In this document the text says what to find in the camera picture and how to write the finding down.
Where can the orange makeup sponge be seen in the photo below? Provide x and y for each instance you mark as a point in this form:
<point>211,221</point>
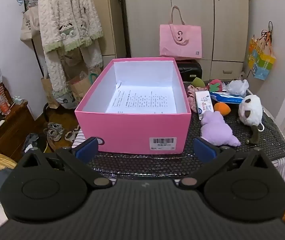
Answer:
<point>222,108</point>

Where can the pink strawberry plush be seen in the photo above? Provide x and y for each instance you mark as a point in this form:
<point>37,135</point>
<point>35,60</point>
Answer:
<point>215,85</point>

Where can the orange drink bottle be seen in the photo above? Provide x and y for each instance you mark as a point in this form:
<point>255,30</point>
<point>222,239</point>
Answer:
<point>3,103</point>

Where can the printed white paper sheet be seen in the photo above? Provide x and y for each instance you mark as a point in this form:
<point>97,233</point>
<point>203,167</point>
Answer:
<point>142,100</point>

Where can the dark plastic bag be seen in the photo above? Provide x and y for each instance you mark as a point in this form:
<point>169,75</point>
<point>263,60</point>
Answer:
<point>33,142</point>

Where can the tall beige cabinet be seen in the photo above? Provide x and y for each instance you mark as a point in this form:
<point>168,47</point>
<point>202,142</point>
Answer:
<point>110,17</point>

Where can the purple plush toy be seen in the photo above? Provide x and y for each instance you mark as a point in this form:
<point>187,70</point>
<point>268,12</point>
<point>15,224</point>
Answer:
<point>216,128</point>

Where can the blue wet wipes pack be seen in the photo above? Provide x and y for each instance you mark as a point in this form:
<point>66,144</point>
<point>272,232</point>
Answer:
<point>228,98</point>

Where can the grey sneakers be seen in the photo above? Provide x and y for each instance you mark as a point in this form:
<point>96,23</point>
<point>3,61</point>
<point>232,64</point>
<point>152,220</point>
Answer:
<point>53,132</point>

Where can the small teal box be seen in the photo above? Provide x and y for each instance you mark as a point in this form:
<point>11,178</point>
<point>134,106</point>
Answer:
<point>19,100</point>

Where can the beige canvas tote bag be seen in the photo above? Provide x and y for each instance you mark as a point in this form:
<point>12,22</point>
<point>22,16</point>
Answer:
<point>30,27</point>

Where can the pink tote bag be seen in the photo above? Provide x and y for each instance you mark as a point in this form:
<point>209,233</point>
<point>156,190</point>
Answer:
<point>180,42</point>

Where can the beige wardrobe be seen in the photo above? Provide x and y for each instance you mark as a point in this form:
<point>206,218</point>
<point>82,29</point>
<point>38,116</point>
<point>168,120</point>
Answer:
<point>147,17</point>

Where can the pink floral scrunchie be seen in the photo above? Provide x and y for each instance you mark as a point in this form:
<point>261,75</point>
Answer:
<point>192,97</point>

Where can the pink cardboard shoe box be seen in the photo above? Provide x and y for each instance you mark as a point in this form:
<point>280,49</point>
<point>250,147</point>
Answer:
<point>132,130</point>

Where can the green makeup sponge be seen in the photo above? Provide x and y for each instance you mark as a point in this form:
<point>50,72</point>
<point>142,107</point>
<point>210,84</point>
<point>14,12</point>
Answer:
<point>198,82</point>

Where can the striped table cloth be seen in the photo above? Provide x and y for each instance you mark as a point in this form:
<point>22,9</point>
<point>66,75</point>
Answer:
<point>283,166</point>

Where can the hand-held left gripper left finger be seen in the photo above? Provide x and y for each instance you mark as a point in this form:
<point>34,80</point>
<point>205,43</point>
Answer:
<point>86,148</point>

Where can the white tissue pack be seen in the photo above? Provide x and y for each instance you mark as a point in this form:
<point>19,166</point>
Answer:
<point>204,103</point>

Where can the wooden nightstand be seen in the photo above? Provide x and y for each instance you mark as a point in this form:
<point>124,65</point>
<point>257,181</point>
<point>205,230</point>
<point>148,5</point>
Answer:
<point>10,130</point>

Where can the black suitcase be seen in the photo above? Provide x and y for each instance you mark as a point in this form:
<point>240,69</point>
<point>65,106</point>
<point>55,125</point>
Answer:
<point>190,71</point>

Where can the white and brown plush toy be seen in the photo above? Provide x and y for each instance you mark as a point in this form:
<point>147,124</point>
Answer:
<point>252,110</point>

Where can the black bubble wrap sheet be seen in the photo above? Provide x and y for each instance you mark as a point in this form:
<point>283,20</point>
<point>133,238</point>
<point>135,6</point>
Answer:
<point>265,140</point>

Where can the colourful gift bag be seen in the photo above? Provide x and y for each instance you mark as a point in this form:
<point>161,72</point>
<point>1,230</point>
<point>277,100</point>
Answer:
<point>261,60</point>

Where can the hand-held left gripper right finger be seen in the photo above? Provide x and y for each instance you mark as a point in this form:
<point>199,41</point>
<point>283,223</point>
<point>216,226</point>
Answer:
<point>203,150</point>

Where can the fluffy cream pajama jacket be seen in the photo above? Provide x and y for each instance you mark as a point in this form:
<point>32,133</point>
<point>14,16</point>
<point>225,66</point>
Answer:
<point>67,10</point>

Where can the plain brown paper bag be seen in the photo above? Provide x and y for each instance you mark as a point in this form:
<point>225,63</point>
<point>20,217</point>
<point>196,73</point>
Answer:
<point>47,91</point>

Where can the white plastic bag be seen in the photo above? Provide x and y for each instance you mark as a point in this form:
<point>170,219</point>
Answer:
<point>237,87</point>

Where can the beige slippers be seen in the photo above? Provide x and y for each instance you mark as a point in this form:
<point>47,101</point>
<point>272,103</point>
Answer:
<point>72,133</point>

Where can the fluffy cream pajama pants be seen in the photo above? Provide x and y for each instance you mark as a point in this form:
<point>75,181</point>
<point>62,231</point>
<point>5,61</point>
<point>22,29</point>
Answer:
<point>55,80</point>

